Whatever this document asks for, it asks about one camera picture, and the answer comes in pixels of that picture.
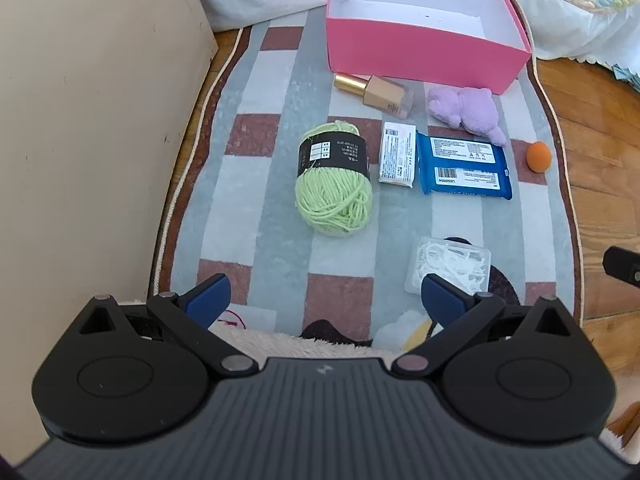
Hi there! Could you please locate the checkered rug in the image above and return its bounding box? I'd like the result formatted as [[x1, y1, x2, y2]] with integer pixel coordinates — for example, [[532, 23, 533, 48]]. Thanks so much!
[[148, 10, 587, 361]]

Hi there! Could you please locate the purple plush toy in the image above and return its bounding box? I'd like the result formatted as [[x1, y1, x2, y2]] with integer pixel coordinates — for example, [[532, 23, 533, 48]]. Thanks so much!
[[426, 86, 507, 148]]

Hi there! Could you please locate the blue wet wipes pack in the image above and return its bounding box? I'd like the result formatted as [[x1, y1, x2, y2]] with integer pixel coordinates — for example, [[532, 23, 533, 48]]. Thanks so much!
[[415, 131, 514, 201]]

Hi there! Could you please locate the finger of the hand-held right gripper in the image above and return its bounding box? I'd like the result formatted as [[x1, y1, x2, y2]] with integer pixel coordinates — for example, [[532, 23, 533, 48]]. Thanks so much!
[[602, 246, 640, 288]]

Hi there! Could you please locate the pink cardboard box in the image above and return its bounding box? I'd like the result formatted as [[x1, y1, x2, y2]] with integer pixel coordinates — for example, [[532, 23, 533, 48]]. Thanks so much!
[[326, 0, 533, 95]]

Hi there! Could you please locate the foundation bottle with gold cap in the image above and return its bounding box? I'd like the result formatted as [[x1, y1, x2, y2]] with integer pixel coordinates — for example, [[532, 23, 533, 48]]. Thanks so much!
[[334, 73, 415, 120]]

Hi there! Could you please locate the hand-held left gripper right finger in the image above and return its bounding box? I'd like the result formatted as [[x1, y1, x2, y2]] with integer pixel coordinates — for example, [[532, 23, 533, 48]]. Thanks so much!
[[391, 274, 586, 376]]

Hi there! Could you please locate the clear floss pick box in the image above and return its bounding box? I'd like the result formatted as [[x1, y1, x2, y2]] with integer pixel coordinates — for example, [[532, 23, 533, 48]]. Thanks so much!
[[404, 236, 492, 297]]

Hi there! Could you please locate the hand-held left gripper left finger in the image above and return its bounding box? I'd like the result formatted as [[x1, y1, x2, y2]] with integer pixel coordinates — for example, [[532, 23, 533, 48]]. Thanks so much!
[[69, 274, 260, 376]]

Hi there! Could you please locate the white printed packet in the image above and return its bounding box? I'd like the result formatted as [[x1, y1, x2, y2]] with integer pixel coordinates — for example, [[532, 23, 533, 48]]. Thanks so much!
[[378, 121, 418, 189]]

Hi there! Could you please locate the orange makeup sponge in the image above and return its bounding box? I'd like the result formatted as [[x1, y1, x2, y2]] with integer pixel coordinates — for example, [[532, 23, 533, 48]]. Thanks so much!
[[526, 141, 552, 173]]

